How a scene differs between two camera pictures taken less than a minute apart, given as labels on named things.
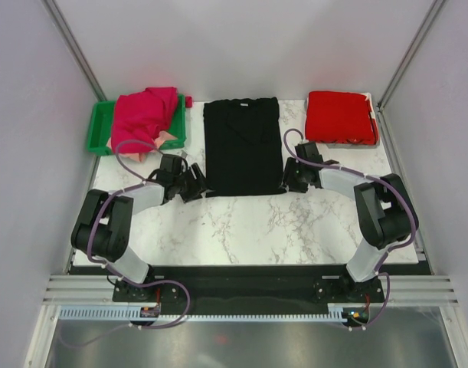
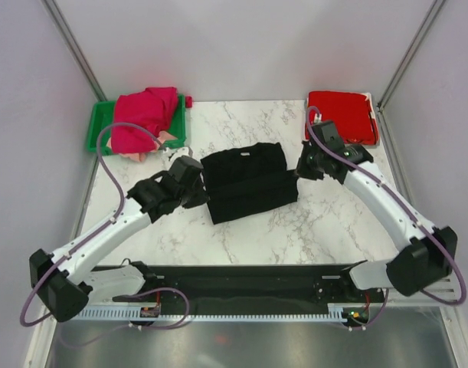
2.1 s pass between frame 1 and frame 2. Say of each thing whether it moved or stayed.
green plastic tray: stayed
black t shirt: moved
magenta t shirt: stayed
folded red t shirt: stayed
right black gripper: moved
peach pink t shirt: stayed
